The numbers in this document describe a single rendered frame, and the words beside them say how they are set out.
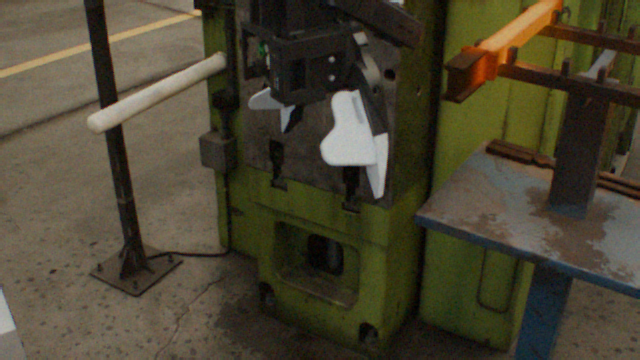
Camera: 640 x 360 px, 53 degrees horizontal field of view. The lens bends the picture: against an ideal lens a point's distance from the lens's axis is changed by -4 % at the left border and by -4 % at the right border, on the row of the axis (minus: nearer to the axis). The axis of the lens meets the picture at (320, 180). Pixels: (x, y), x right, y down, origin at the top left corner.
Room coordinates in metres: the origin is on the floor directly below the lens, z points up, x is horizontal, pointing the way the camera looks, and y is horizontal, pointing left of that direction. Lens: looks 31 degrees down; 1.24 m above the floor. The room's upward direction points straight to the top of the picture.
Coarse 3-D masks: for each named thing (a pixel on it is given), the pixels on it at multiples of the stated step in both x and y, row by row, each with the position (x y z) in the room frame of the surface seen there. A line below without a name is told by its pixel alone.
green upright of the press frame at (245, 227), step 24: (216, 24) 1.67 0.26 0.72; (216, 48) 1.67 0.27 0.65; (240, 96) 1.63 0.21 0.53; (216, 120) 1.68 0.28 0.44; (240, 120) 1.63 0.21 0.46; (240, 144) 1.64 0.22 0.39; (240, 168) 1.64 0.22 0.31; (216, 192) 1.69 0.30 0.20; (240, 192) 1.64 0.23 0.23; (240, 216) 1.65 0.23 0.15; (240, 240) 1.65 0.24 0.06
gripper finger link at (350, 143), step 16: (336, 96) 0.50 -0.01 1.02; (352, 96) 0.51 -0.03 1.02; (336, 112) 0.49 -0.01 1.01; (352, 112) 0.50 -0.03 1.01; (336, 128) 0.48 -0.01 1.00; (352, 128) 0.49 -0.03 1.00; (368, 128) 0.49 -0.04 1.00; (336, 144) 0.48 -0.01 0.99; (352, 144) 0.48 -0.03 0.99; (368, 144) 0.49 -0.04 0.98; (384, 144) 0.49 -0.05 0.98; (336, 160) 0.47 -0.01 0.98; (352, 160) 0.47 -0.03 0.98; (368, 160) 0.48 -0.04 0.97; (384, 160) 0.48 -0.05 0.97; (368, 176) 0.49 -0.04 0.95; (384, 176) 0.48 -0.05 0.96
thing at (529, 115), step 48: (480, 0) 1.31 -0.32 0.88; (528, 0) 1.27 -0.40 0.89; (576, 0) 1.26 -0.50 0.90; (528, 48) 1.26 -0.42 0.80; (576, 48) 1.56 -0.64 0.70; (480, 96) 1.30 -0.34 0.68; (528, 96) 1.26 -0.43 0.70; (480, 144) 1.29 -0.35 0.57; (528, 144) 1.25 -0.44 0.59; (432, 192) 1.35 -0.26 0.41; (432, 240) 1.34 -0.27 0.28; (432, 288) 1.33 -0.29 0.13; (480, 288) 1.28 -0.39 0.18; (528, 288) 1.33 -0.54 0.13; (480, 336) 1.26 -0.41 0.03
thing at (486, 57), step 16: (544, 0) 1.06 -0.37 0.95; (560, 0) 1.07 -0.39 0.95; (528, 16) 0.97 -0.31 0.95; (544, 16) 0.99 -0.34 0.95; (512, 32) 0.89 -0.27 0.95; (528, 32) 0.92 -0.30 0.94; (464, 48) 0.80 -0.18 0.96; (480, 48) 0.79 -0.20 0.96; (496, 48) 0.82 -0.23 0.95; (448, 64) 0.73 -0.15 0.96; (464, 64) 0.73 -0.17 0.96; (480, 64) 0.78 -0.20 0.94; (496, 64) 0.78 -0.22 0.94; (448, 80) 0.73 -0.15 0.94; (464, 80) 0.74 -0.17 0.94; (480, 80) 0.78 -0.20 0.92; (448, 96) 0.73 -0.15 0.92; (464, 96) 0.73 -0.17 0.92
